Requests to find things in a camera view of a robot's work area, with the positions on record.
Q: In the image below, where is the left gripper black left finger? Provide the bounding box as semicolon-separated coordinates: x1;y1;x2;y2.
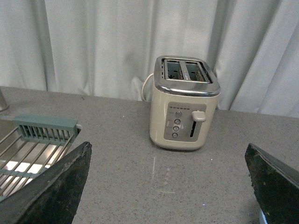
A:
0;141;92;224

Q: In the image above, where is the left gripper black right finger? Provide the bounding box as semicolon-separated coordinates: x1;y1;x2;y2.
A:
245;143;299;224

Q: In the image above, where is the metal dish rack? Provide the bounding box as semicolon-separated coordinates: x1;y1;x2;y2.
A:
0;114;82;200

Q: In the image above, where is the cream toaster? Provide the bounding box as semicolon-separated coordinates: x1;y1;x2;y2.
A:
149;56;221;151

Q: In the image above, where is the white curtain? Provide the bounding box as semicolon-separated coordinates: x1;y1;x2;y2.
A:
0;0;299;117

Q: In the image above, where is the white toaster cable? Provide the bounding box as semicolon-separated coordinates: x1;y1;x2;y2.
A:
141;73;155;101

